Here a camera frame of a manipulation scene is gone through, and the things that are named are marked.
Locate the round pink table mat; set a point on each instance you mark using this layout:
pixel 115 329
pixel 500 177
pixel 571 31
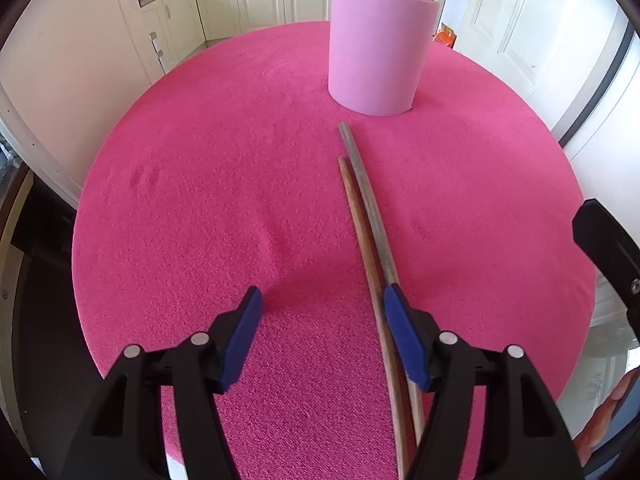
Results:
pixel 224 175

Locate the white door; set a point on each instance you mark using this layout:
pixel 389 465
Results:
pixel 559 56

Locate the lower kitchen cabinets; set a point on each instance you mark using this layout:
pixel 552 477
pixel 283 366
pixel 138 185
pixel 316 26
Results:
pixel 179 29

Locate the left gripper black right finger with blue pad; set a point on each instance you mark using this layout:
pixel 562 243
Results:
pixel 523 435

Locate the pink cylindrical utensil holder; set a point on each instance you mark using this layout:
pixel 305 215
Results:
pixel 377 52

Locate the wooden chopstick on mat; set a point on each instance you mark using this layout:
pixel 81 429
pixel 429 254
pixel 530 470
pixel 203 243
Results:
pixel 389 358
pixel 385 259

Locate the orange snack bags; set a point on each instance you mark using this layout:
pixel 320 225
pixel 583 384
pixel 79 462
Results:
pixel 445 36

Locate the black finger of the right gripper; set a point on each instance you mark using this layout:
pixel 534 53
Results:
pixel 611 249

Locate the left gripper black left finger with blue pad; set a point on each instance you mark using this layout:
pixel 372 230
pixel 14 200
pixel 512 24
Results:
pixel 121 435

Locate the person's right hand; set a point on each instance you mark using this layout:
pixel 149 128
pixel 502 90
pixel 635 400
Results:
pixel 597 426

